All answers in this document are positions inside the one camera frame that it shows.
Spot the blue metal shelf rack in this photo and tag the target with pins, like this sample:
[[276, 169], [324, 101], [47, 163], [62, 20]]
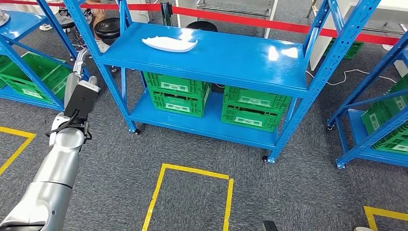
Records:
[[223, 57], [22, 24], [355, 127]]

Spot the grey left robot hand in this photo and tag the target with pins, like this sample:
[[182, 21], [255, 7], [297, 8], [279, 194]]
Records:
[[71, 89]]

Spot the black barrier post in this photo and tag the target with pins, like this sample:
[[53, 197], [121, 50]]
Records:
[[165, 14]]

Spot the pale grey part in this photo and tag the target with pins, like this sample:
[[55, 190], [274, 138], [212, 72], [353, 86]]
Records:
[[3, 17]]

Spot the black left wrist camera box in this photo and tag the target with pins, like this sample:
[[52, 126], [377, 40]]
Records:
[[81, 100]]

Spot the person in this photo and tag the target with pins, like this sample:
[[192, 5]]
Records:
[[95, 12]]

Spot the grey metal leg frame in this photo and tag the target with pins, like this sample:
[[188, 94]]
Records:
[[312, 8]]

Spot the white plastic part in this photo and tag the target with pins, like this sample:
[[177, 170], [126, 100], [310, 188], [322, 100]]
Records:
[[169, 44]]

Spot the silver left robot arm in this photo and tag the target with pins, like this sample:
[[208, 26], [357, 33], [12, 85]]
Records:
[[57, 165]]

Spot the red barrier belt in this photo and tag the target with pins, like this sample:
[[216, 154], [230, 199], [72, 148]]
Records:
[[137, 7], [255, 23]]

